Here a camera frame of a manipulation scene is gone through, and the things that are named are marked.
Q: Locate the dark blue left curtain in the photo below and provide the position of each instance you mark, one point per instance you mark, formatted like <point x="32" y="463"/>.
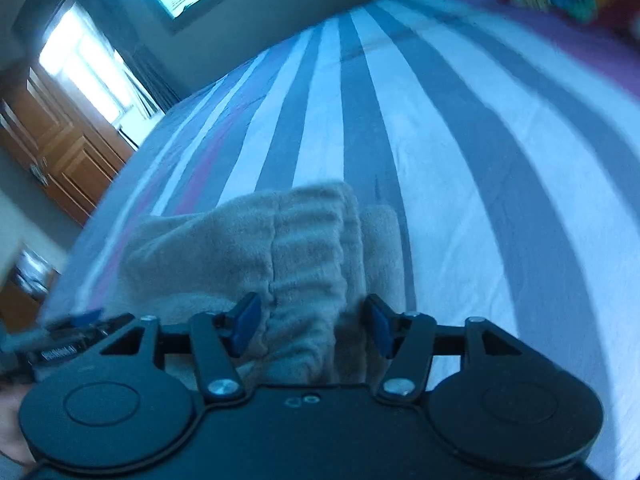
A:
<point x="153" y="87"/>

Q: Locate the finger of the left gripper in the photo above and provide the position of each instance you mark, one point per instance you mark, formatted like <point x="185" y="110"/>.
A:
<point x="76" y="320"/>

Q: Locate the person's left hand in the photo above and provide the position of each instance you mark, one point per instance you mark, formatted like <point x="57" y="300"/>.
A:
<point x="13" y="443"/>

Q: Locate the striped bed sheet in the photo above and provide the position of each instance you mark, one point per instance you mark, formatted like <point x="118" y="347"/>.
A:
<point x="506" y="140"/>

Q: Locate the grey sweatpants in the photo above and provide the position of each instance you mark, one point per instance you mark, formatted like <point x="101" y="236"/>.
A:
<point x="311" y="254"/>

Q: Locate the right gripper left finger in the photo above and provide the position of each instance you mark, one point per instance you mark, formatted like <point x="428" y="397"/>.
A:
<point x="216" y="339"/>

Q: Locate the wooden door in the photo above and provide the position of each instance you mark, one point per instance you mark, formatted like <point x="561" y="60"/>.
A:
<point x="51" y="129"/>

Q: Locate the wooden side shelf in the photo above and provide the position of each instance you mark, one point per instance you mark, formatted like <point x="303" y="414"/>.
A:
<point x="25" y="290"/>

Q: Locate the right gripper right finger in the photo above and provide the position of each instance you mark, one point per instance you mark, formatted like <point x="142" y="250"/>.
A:
<point x="407" y="344"/>

